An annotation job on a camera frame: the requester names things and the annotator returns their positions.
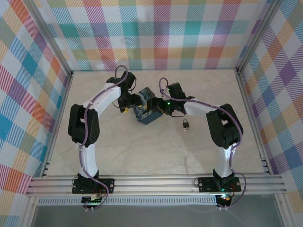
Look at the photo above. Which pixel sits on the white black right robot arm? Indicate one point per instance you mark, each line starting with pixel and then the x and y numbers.
pixel 198 107

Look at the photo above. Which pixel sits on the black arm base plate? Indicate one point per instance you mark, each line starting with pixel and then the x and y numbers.
pixel 206 185
pixel 107 184

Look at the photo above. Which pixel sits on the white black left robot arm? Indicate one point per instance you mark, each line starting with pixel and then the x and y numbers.
pixel 104 97

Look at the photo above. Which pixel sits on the blue starry night box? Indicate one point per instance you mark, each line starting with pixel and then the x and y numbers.
pixel 146 116

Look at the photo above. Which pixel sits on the small black padlock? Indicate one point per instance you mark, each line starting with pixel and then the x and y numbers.
pixel 185 123

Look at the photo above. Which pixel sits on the green lit controller board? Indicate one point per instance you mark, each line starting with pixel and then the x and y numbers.
pixel 92 201

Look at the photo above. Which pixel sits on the long aluminium mounting rail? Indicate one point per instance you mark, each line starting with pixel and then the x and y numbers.
pixel 154 184

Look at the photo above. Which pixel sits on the aluminium table edge rail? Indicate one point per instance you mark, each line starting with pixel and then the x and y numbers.
pixel 248 106
pixel 62 106

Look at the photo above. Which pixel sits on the short aluminium frame post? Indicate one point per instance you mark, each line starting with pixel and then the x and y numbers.
pixel 282 212
pixel 29 212

